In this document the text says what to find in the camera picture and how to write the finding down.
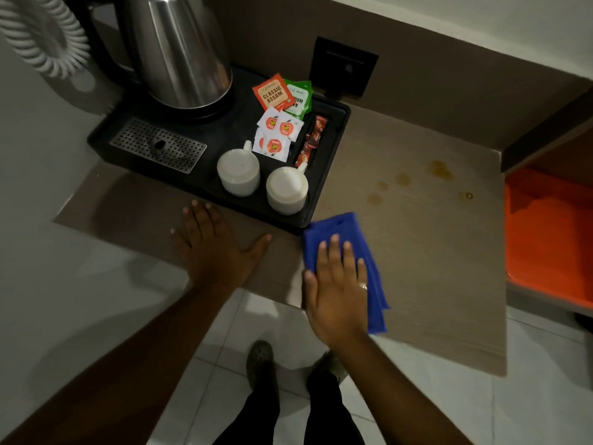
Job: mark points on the person's left hand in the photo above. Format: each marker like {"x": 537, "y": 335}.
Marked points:
{"x": 211, "y": 254}

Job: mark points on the person's left forearm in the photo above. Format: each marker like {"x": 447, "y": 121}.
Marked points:
{"x": 125, "y": 375}

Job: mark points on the white sachet with orange print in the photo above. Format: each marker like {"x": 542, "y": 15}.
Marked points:
{"x": 273, "y": 147}
{"x": 268, "y": 120}
{"x": 289, "y": 128}

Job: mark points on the stainless steel kettle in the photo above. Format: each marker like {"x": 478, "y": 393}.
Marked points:
{"x": 178, "y": 50}

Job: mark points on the person's left little finger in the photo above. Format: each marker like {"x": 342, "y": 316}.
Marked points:
{"x": 178, "y": 238}

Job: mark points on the person's left middle finger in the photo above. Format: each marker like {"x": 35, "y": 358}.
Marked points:
{"x": 201, "y": 220}

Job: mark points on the green tea bag packet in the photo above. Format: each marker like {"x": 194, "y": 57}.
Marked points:
{"x": 301, "y": 99}

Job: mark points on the red coffee stick sachet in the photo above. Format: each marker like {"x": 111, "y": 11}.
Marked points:
{"x": 319, "y": 127}
{"x": 305, "y": 155}

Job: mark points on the blue cleaning cloth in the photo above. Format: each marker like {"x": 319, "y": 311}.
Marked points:
{"x": 343, "y": 227}

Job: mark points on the person's right thumb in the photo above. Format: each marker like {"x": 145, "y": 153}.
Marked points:
{"x": 309, "y": 287}

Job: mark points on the black plastic tray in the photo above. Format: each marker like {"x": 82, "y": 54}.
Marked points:
{"x": 217, "y": 134}

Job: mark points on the person's right shoe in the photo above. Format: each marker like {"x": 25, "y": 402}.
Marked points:
{"x": 331, "y": 363}

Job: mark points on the person's left shoe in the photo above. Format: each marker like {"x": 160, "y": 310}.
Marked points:
{"x": 261, "y": 366}

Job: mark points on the person's right little finger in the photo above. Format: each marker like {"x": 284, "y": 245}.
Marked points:
{"x": 362, "y": 275}

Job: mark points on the person's right middle finger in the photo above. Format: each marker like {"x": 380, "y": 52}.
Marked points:
{"x": 336, "y": 257}

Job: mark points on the black trousers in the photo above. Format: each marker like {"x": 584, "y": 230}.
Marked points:
{"x": 324, "y": 412}

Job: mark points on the orange tea bag packet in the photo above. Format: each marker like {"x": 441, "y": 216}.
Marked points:
{"x": 272, "y": 93}

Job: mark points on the person's right forearm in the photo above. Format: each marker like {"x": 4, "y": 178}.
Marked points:
{"x": 394, "y": 393}

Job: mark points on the perforated metal drip grate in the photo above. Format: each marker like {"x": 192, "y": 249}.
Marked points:
{"x": 157, "y": 145}

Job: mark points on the person's left thumb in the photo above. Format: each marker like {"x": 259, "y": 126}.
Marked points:
{"x": 257, "y": 247}

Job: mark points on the person's right hand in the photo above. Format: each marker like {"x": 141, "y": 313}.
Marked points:
{"x": 336, "y": 310}

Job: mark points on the orange seat cushion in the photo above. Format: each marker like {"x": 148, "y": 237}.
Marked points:
{"x": 549, "y": 236}

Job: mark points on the white ceramic cup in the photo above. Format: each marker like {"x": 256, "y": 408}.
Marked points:
{"x": 238, "y": 173}
{"x": 287, "y": 189}

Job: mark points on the black wall socket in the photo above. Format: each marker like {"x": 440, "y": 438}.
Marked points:
{"x": 343, "y": 67}

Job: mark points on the person's shoe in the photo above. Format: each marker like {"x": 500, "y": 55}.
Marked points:
{"x": 261, "y": 366}
{"x": 331, "y": 363}

